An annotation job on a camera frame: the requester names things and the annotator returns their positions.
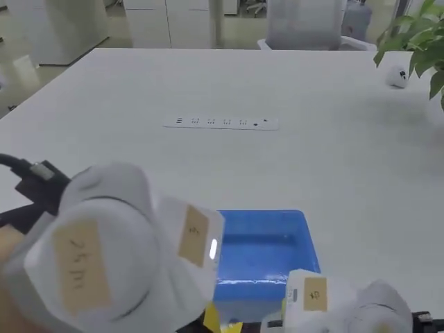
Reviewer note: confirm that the grey mesh office chair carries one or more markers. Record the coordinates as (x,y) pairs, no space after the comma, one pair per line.
(301,24)

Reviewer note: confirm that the small white round device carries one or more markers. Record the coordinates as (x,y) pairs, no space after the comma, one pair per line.
(397,77)

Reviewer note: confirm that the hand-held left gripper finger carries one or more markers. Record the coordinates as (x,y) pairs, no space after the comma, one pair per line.
(231,327)
(211,316)

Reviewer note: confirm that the green leafy plant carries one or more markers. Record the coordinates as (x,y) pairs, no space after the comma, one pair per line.
(419,38)

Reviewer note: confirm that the blue plastic container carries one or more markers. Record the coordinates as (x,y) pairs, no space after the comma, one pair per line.
(263,249)

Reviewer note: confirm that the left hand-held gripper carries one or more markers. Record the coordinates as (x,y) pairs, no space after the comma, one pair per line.
(114,243)

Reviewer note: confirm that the white cabinet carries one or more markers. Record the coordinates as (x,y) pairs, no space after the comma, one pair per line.
(66,27)
(166,21)

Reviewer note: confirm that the person's left forearm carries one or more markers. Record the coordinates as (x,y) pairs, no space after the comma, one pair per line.
(8,244)

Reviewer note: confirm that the white power strip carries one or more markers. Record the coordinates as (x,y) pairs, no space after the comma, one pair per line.
(222,122)

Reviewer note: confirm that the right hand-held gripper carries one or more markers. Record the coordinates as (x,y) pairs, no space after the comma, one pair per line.
(347,308)

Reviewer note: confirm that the white table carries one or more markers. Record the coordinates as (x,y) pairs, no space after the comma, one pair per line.
(312,166)

